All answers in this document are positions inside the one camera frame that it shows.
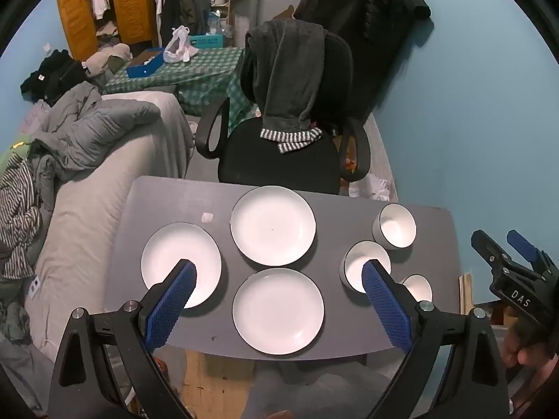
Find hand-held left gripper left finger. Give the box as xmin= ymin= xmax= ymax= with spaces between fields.
xmin=49 ymin=259 xmax=198 ymax=419

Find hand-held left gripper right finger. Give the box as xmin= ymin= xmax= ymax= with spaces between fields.
xmin=362 ymin=259 xmax=511 ymax=419

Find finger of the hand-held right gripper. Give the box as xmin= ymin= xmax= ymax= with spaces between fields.
xmin=471 ymin=229 xmax=511 ymax=273
xmin=507 ymin=229 xmax=559 ymax=271

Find white bowl black rim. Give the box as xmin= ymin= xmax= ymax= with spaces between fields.
xmin=340 ymin=240 xmax=392 ymax=294
xmin=372 ymin=203 xmax=417 ymax=250
xmin=399 ymin=274 xmax=433 ymax=303

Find white plate black rim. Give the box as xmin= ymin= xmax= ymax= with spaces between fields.
xmin=140 ymin=222 xmax=223 ymax=309
xmin=230 ymin=185 xmax=317 ymax=267
xmin=232 ymin=267 xmax=325 ymax=355

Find person's right hand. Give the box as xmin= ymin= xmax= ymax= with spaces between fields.
xmin=502 ymin=327 xmax=559 ymax=367

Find wooden plank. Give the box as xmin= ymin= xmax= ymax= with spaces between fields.
xmin=458 ymin=273 xmax=475 ymax=315

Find bed with grey sheet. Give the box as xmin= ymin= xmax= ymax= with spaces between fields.
xmin=30 ymin=91 xmax=195 ymax=361

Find white crumpled bag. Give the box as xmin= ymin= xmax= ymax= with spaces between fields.
xmin=348 ymin=174 xmax=390 ymax=202

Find black office chair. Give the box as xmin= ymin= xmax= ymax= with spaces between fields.
xmin=195 ymin=20 xmax=372 ymax=195

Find striped shirt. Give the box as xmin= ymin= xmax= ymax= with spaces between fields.
xmin=0 ymin=157 xmax=43 ymax=281

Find grey duvet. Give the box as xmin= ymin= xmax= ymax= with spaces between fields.
xmin=26 ymin=83 xmax=162 ymax=181

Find green cloth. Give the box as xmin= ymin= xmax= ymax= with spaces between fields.
xmin=0 ymin=140 xmax=32 ymax=171

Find green checkered tablecloth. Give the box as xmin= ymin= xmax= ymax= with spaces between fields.
xmin=105 ymin=47 xmax=255 ymax=119

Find blue flat box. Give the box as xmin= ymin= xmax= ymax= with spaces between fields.
xmin=126 ymin=48 xmax=169 ymax=78

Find beige clothing pile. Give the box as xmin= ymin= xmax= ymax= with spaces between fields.
xmin=83 ymin=44 xmax=132 ymax=76

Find dark grey striped-cuff sweatpants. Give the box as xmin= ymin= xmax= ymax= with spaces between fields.
xmin=240 ymin=21 xmax=328 ymax=154

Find black hanging jacket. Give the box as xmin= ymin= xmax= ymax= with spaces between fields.
xmin=293 ymin=0 xmax=433 ymax=114

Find white plastic bag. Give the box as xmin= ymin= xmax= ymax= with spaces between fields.
xmin=163 ymin=26 xmax=199 ymax=64

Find blue and white carton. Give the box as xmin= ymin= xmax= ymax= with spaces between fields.
xmin=190 ymin=35 xmax=225 ymax=49

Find dark clothes on rack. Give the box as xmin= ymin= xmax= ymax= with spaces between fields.
xmin=153 ymin=0 xmax=211 ymax=49

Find wooden wardrobe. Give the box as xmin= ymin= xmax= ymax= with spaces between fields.
xmin=55 ymin=0 xmax=160 ymax=59

